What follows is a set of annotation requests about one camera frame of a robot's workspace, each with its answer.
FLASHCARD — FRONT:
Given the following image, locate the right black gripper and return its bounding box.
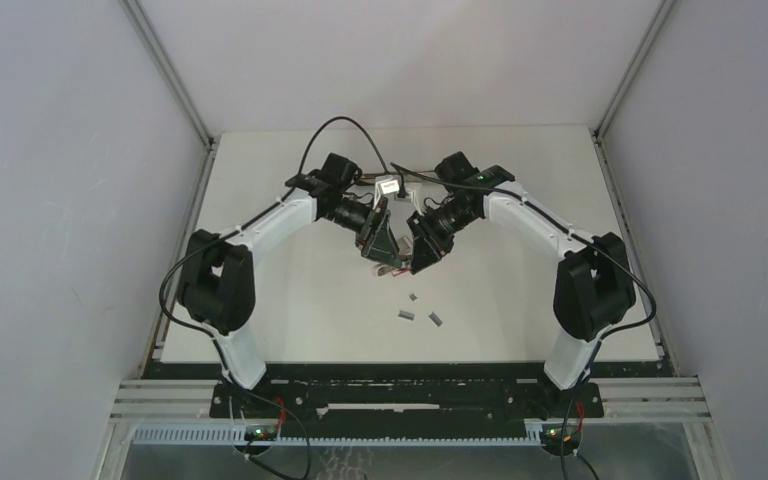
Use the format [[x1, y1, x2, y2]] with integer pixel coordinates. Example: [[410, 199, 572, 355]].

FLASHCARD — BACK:
[[406, 201, 477, 274]]

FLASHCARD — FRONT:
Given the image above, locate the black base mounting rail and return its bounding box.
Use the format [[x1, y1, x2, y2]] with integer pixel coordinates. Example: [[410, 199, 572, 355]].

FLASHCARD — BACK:
[[115, 361, 674, 438]]

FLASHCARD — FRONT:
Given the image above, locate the right controller board with wires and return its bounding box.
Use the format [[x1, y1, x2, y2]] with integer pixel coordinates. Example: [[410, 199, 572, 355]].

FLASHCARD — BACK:
[[539, 401, 599, 479]]

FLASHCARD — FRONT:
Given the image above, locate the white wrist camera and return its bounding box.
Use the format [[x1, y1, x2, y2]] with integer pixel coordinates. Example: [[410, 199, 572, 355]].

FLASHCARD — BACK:
[[372, 175, 408, 208], [402, 182, 425, 212]]

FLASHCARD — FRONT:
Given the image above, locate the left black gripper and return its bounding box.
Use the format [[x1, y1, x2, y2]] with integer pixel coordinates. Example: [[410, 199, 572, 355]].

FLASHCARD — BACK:
[[323, 197, 402, 270]]

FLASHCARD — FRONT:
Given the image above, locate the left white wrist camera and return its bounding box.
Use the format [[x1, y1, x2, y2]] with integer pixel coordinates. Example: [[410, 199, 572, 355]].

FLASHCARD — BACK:
[[372, 175, 408, 208]]

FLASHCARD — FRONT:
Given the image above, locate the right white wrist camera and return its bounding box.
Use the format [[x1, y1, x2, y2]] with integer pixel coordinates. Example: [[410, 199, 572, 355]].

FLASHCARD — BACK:
[[402, 182, 425, 212]]

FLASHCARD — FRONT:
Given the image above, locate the controller board with wires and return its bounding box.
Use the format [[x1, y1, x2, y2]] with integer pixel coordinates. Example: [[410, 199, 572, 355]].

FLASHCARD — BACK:
[[539, 401, 599, 479], [232, 392, 313, 480]]

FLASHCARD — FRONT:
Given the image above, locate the right black camera cable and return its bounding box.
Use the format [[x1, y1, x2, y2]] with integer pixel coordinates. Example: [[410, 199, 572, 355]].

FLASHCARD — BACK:
[[390, 162, 658, 425]]

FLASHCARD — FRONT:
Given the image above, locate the left controller board with wires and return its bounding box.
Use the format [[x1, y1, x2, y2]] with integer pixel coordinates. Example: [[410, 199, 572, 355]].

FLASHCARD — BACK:
[[232, 392, 313, 480]]

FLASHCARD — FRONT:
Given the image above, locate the silver staple strip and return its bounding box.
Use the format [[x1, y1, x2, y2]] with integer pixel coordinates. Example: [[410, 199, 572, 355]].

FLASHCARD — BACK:
[[397, 310, 416, 321], [428, 312, 443, 327]]

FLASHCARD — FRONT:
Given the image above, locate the black camera cable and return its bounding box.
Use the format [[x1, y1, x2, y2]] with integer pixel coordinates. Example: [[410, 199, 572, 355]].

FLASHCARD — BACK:
[[158, 115, 402, 346], [390, 162, 658, 425]]

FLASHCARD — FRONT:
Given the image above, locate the white slotted cable duct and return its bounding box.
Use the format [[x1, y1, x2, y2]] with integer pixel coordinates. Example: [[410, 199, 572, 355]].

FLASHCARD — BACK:
[[132, 422, 543, 447]]

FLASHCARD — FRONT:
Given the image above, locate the left black camera cable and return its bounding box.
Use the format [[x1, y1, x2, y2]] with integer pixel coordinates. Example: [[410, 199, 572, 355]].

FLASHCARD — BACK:
[[158, 115, 402, 346]]

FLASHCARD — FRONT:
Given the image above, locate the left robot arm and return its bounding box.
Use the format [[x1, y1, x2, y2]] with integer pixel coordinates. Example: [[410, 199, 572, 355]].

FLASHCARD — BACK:
[[175, 153, 404, 417]]

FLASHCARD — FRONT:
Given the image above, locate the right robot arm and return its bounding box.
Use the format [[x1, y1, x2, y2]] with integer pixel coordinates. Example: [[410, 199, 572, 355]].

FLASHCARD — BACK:
[[407, 152, 637, 416]]

